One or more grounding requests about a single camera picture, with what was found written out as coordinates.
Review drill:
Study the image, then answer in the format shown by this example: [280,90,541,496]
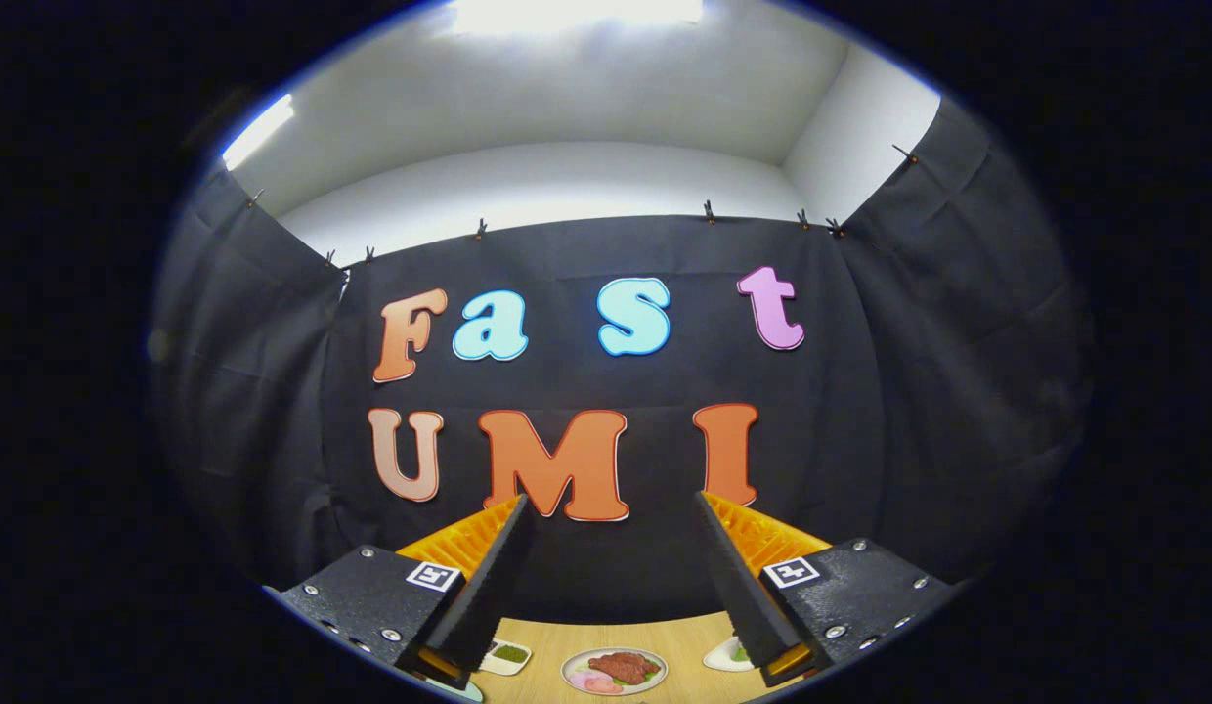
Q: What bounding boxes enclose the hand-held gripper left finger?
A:
[272,492,531,691]

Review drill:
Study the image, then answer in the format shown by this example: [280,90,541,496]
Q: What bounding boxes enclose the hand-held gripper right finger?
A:
[694,489,964,689]

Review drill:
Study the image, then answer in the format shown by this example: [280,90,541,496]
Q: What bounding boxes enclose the small white saucer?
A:
[703,636,755,674]

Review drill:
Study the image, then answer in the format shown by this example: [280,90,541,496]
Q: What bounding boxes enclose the white divided dish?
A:
[479,638,534,678]

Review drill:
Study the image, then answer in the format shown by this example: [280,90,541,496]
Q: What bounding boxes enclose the light blue plate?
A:
[425,675,486,704]

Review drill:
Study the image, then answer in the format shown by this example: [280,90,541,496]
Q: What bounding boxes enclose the white round meat plate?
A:
[561,647,670,697]

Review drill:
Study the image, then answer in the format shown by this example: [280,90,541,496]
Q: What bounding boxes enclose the brown grilled steak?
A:
[588,652,663,686]

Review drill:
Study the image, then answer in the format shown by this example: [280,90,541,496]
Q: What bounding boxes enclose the row of black cloth clips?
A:
[244,145,921,268]

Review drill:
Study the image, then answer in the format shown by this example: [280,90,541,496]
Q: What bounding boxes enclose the ceiling light strip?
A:
[221,93,297,172]

